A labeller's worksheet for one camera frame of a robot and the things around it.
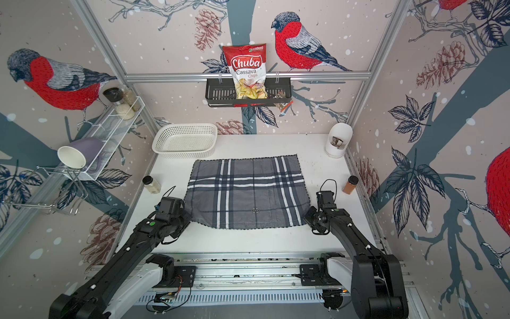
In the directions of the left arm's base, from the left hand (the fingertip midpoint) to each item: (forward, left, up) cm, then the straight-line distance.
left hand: (194, 212), depth 84 cm
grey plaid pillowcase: (+13, -22, -6) cm, 26 cm away
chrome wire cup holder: (-4, +35, +27) cm, 45 cm away
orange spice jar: (+13, -71, 0) cm, 73 cm away
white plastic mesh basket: (+50, +18, -7) cm, 54 cm away
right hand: (0, -50, -5) cm, 50 cm away
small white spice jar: (+13, +23, +1) cm, 27 cm away
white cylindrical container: (+41, -72, +5) cm, 84 cm away
